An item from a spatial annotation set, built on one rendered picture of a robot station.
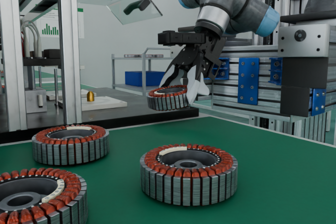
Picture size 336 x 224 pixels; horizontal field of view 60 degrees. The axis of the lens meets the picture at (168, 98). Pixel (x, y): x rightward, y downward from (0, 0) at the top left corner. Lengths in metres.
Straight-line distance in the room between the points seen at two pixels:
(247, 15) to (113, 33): 5.94
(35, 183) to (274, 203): 0.24
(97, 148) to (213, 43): 0.42
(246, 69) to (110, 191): 0.89
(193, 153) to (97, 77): 6.14
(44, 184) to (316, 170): 0.34
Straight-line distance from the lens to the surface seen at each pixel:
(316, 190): 0.39
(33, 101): 0.75
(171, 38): 0.65
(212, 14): 0.72
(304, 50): 0.92
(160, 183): 0.31
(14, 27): 0.58
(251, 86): 1.14
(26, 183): 0.32
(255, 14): 0.78
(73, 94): 0.61
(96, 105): 0.75
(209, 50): 0.73
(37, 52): 0.76
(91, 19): 6.49
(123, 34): 6.72
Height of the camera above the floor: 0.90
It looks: 8 degrees down
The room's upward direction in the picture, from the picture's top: straight up
